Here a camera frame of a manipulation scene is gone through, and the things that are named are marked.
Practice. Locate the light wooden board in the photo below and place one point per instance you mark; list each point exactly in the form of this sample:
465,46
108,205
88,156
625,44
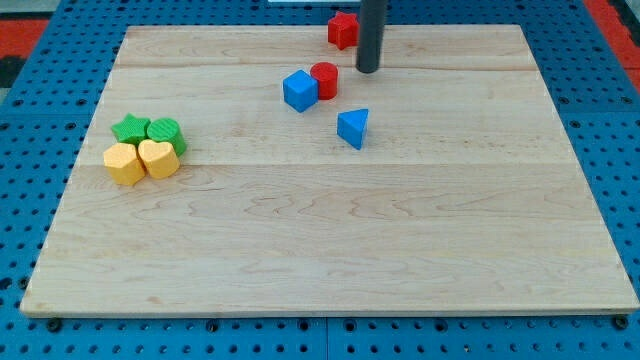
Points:
466,199

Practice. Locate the yellow heart block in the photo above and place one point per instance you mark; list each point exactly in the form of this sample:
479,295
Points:
159,158

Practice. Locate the yellow hexagon block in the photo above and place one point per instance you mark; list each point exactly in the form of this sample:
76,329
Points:
123,164

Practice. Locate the green star block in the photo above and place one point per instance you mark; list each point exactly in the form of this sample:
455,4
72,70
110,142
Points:
131,129

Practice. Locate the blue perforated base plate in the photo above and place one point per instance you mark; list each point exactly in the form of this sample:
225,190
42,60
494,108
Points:
46,115

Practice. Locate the red cylinder block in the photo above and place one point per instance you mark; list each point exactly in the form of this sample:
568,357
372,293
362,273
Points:
326,74

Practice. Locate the green cylinder block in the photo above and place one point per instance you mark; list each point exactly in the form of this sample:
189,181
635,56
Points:
167,130

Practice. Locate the red star block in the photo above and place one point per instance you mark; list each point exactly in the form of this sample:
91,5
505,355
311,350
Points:
343,30

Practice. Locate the blue triangle block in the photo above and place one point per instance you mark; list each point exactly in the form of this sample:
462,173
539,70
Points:
352,127

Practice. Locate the blue cube block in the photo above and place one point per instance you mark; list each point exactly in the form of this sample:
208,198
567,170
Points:
300,90

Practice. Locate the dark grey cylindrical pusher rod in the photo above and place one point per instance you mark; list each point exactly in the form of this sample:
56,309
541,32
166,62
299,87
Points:
372,19

